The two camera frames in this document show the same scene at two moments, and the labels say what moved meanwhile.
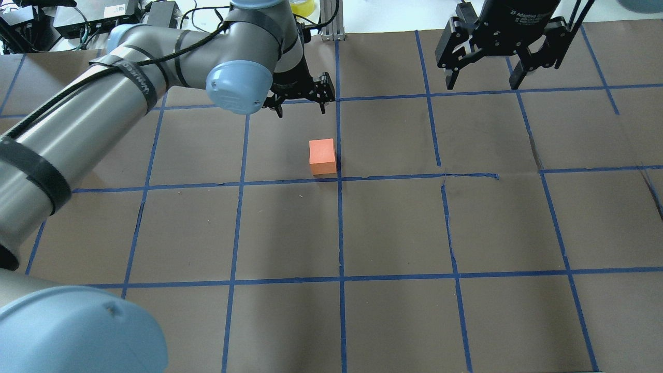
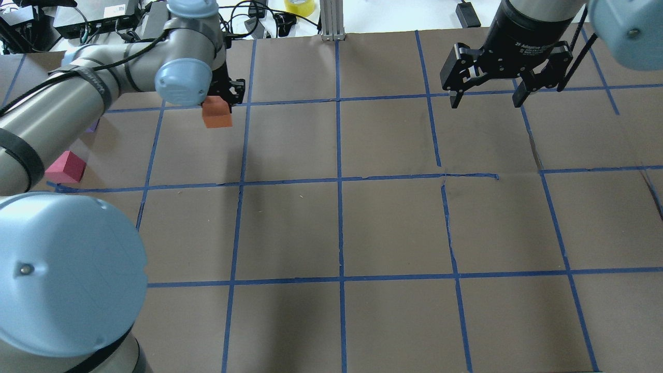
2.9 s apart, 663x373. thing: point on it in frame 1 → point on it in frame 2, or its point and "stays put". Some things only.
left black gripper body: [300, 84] → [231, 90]
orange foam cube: [322, 158] → [216, 113]
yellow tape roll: [304, 8] stays put
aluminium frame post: [331, 20] stays put
